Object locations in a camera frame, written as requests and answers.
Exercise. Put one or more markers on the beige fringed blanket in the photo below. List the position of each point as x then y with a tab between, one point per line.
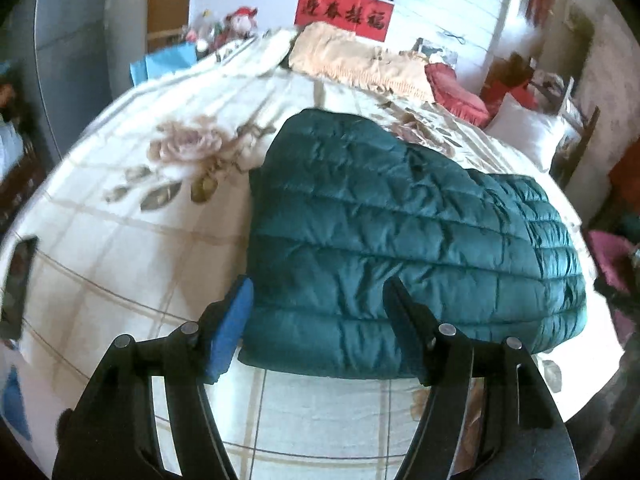
350	57

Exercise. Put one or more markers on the wall picture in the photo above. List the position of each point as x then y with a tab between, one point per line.
435	50

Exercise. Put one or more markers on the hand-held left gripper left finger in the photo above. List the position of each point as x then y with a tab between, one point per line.
230	330

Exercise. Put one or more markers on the wooden door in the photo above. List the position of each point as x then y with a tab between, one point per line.
167	5

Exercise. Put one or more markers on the black smartphone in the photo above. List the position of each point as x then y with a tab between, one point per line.
17	285

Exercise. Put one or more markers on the red ruffled cushion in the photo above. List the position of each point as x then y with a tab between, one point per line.
455	95

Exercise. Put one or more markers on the dark wooden shelf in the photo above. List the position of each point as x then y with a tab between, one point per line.
17	175

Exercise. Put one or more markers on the white pillow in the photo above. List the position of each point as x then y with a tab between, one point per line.
525	130

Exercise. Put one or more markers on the dark wooden headboard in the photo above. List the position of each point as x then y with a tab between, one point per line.
582	145

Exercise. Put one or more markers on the green down jacket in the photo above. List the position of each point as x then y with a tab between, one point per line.
375	220

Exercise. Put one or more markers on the blue flat object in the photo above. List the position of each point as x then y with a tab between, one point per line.
12	400

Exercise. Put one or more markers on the red plush toy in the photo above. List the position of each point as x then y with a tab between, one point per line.
240	22

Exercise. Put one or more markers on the floral cream bedspread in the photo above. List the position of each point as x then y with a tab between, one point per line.
125	240

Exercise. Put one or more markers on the red wall banner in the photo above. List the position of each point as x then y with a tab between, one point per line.
345	12

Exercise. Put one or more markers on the red clothes pile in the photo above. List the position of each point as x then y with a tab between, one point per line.
510	82

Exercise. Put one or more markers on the grey cabinet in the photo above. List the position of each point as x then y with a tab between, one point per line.
75	50

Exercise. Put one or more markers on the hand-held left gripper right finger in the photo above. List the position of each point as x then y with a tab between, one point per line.
407	320

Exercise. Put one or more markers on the blue paper bag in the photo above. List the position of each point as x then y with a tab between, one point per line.
162	62

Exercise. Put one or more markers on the pink cloth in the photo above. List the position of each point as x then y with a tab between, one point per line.
612	260

